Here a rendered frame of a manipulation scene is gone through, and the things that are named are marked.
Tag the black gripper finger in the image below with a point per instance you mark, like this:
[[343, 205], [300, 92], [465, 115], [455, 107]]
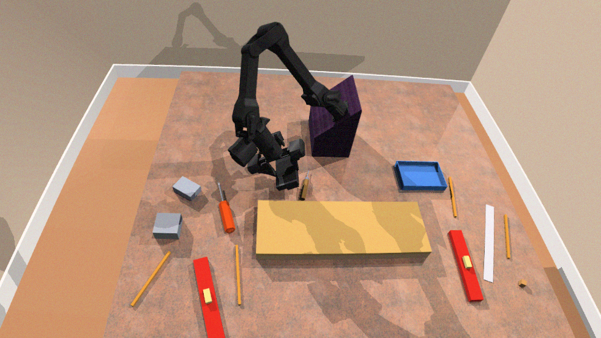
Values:
[[295, 163], [268, 170]]

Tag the blue shallow tray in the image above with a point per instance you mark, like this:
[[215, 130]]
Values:
[[415, 175]]

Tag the orange-handled awl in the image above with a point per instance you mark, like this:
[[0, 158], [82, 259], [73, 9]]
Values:
[[226, 214]]

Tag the red flat bar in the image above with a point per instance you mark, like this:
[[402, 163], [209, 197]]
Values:
[[465, 265], [206, 290]]

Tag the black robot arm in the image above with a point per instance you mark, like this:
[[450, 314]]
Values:
[[272, 36]]

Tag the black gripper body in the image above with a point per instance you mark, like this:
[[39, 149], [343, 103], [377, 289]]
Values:
[[274, 151]]

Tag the white flat strip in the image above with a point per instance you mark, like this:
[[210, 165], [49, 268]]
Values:
[[489, 240]]

